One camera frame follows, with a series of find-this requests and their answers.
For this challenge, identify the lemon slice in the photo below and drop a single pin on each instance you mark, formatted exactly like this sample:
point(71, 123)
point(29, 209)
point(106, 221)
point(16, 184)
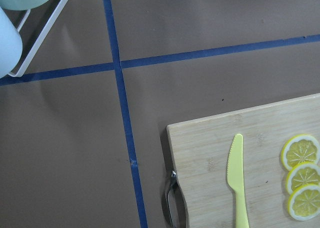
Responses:
point(300, 149)
point(304, 203)
point(302, 174)

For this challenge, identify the yellow plastic knife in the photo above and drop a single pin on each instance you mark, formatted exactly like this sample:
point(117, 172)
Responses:
point(235, 179)

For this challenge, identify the light blue cup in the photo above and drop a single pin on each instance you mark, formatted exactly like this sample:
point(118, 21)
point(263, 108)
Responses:
point(11, 45)

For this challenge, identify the lemon slice middle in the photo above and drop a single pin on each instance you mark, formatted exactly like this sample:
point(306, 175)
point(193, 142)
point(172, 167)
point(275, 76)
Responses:
point(302, 174)

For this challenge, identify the white wire cup rack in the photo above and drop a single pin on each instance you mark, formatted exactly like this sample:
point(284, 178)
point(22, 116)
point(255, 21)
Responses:
point(33, 25)

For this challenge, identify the lemon slice bottom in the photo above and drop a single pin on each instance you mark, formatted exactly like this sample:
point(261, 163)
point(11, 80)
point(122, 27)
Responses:
point(304, 203)

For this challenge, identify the lemon slice top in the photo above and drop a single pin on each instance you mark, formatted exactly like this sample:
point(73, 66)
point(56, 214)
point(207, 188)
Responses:
point(300, 149)

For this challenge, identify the bamboo cutting board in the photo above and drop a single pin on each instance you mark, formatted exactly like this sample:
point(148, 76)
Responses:
point(200, 150)

